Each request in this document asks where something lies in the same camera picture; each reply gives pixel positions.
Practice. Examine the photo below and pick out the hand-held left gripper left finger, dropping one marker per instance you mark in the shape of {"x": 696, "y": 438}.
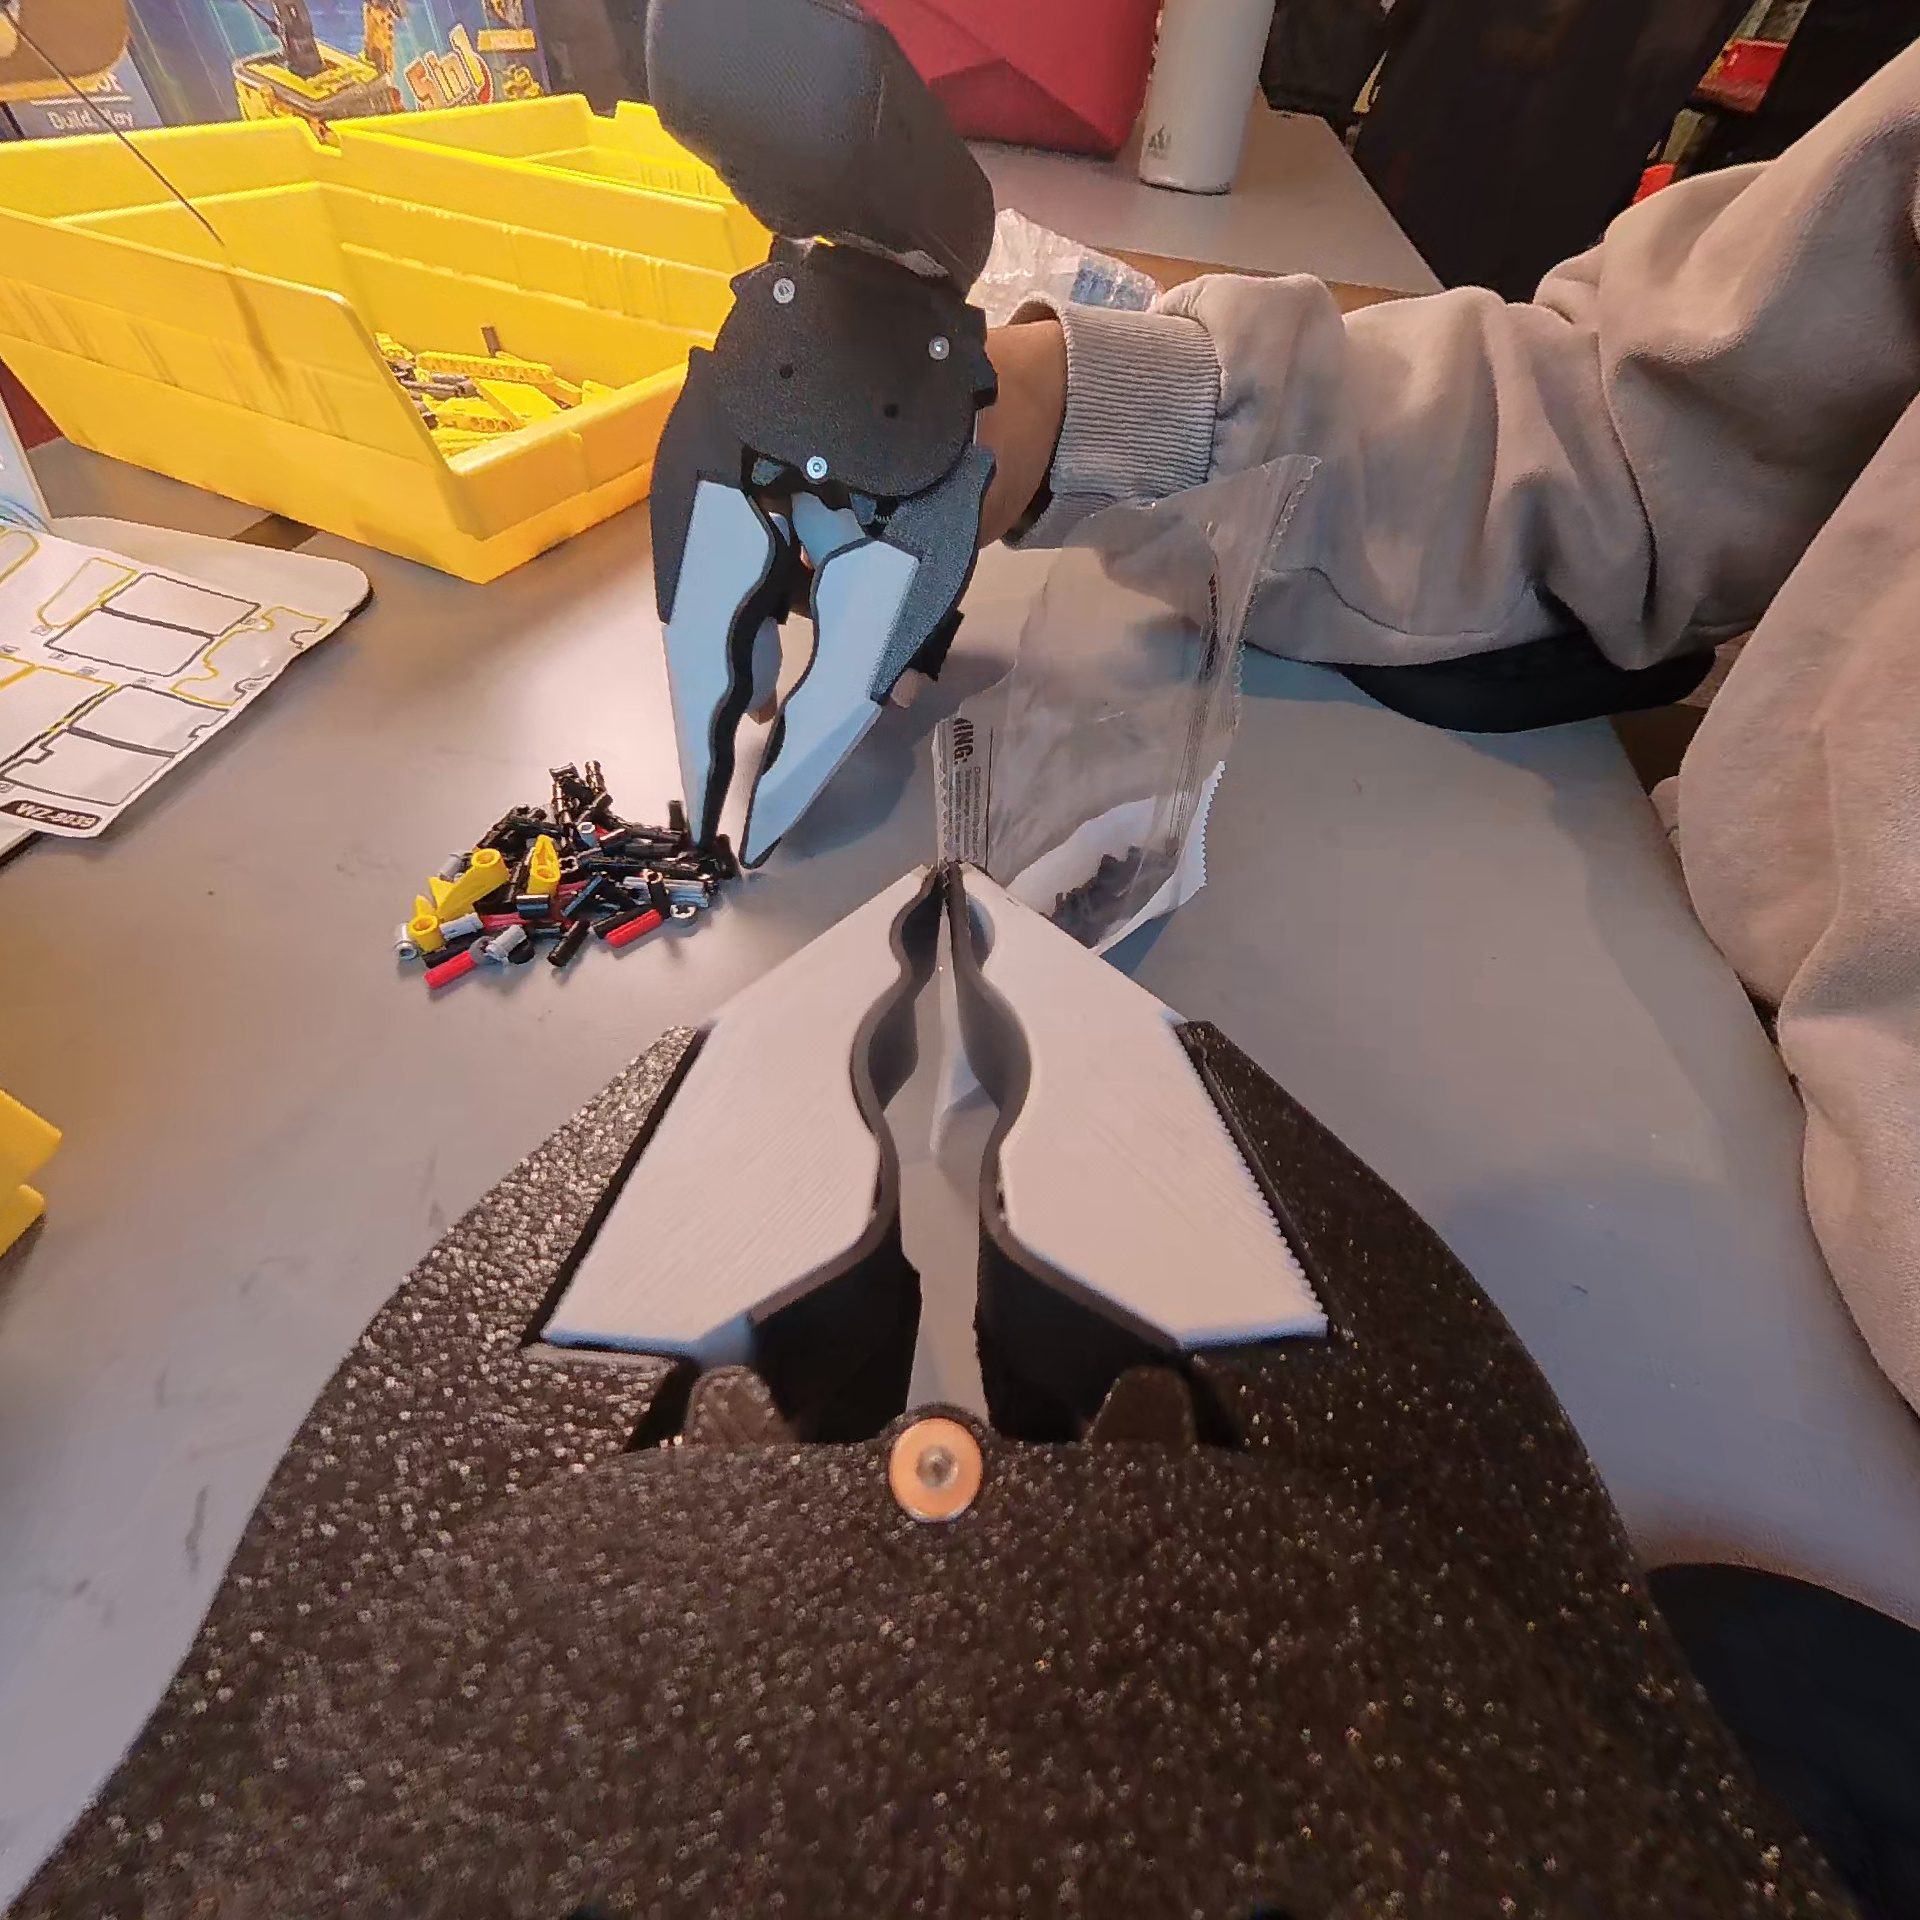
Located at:
{"x": 736, "y": 1186}

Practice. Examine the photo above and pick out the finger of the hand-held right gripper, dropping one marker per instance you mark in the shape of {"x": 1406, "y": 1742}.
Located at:
{"x": 707, "y": 646}
{"x": 835, "y": 646}

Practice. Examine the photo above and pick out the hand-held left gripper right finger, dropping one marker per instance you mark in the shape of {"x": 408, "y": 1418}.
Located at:
{"x": 1154, "y": 1186}

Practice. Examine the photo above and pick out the pile of mixed small plastic parts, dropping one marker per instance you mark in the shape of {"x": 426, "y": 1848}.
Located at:
{"x": 571, "y": 886}

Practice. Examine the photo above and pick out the clear plastic bag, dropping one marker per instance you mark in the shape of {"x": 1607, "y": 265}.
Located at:
{"x": 1125, "y": 690}

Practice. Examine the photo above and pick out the person's right forearm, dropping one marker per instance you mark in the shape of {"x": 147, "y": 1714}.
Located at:
{"x": 1499, "y": 452}

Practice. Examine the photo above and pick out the grey desk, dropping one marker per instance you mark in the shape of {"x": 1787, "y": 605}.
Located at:
{"x": 362, "y": 1200}

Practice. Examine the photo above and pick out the person's right hand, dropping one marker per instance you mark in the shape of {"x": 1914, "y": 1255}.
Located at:
{"x": 1026, "y": 434}

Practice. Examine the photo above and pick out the crumpled clear plastic wrap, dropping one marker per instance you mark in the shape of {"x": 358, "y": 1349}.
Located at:
{"x": 1053, "y": 265}

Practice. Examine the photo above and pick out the red box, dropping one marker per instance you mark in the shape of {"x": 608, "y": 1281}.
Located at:
{"x": 1037, "y": 60}

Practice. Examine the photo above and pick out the yellow storage bin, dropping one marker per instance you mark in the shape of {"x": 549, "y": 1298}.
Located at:
{"x": 539, "y": 152}
{"x": 241, "y": 391}

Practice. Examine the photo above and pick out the white bottle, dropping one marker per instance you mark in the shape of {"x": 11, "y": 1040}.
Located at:
{"x": 1201, "y": 93}

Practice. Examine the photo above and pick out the black armrest pad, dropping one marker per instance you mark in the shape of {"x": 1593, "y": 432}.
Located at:
{"x": 1531, "y": 684}
{"x": 1802, "y": 1757}

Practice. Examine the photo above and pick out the robot kit box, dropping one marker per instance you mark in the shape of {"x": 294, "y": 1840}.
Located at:
{"x": 271, "y": 46}

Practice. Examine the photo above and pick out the yellow flat box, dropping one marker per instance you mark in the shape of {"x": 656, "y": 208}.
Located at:
{"x": 22, "y": 1172}

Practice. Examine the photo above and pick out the black high-back chair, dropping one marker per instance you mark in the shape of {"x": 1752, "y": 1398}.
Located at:
{"x": 1531, "y": 135}

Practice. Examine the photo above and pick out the person's beige printed sweatshirt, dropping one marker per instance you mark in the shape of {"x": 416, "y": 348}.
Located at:
{"x": 1831, "y": 902}

